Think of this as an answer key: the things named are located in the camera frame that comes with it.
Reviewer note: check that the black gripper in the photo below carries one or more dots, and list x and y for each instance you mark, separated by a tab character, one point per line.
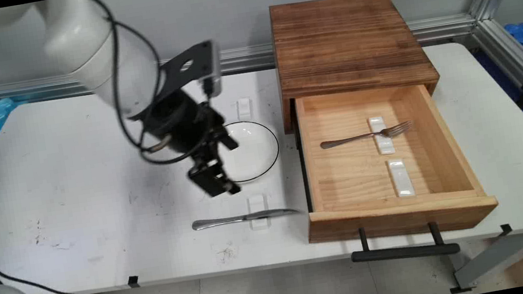
180	123

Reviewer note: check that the dark wooden drawer cabinet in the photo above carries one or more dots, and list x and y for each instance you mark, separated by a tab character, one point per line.
344	41

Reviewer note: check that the silver table knife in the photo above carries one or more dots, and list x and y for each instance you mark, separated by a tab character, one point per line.
221	221

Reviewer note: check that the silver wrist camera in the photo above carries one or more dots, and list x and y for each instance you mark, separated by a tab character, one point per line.
211	66

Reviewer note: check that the white ceramic cutlery rest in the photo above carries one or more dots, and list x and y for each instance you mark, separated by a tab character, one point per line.
244	108
400	178
386	146
257	203

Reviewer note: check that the horizontal aluminium frame rail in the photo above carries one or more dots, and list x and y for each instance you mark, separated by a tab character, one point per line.
329	42

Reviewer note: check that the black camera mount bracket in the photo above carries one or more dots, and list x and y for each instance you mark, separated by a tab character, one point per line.
178	74

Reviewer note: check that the black table edge clip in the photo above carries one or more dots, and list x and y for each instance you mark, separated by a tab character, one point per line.
506	229
133	281

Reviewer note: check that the grey table leg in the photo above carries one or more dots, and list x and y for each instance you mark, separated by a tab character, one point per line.
505	253

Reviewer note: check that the silver fork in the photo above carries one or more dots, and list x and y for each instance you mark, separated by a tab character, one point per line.
348	140

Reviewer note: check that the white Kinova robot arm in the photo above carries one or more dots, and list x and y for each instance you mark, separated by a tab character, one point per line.
73	35

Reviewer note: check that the white bowl with black rim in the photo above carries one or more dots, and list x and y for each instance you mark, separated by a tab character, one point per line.
254	150

